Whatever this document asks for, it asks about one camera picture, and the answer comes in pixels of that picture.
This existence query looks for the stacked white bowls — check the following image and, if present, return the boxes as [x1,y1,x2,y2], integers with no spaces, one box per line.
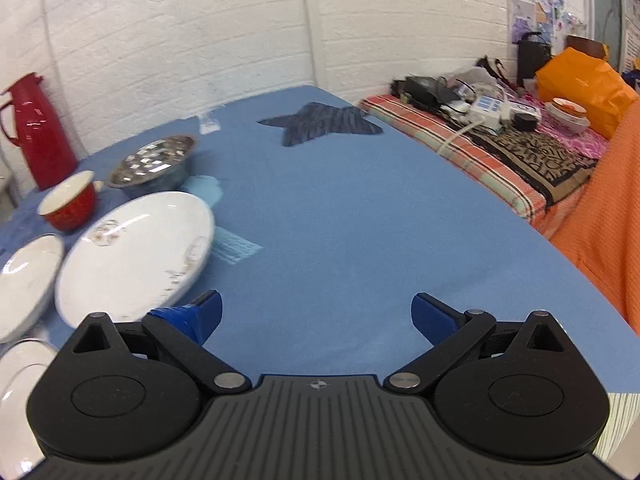
[544,101,590,136]

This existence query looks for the large white oval plate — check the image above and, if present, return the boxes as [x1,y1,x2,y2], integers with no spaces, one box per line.
[54,192,215,327]

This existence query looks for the blue table cloth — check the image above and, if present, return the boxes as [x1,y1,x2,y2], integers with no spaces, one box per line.
[0,84,640,394]

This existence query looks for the small white plate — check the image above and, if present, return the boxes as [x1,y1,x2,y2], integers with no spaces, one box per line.
[0,234,65,344]

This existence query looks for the steel metal bowl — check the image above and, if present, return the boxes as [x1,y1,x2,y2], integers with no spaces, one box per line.
[105,134,198,198]

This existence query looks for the white plate at bottom left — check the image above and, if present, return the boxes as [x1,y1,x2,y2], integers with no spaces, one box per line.
[0,339,56,480]

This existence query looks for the red bowl white inside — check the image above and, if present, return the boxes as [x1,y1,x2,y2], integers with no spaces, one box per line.
[37,170,96,232]

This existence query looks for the orange blanket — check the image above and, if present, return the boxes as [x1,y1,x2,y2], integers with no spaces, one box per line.
[551,103,640,330]

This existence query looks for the black patterned cloth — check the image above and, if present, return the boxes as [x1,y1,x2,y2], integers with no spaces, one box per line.
[468,128,598,207]

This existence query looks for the striped orange mat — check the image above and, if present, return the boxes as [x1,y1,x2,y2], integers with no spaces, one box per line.
[358,94,549,221]

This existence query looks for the red thermos jug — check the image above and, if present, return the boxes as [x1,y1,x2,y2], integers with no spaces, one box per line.
[1,73,78,191]

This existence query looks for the white power strip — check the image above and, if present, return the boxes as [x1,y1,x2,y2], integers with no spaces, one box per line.
[466,96,542,132]

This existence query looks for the black box device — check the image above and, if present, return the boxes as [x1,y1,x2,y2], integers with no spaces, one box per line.
[404,76,460,107]

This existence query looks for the orange plastic bag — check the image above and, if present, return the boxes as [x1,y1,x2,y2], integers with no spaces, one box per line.
[536,48,639,140]

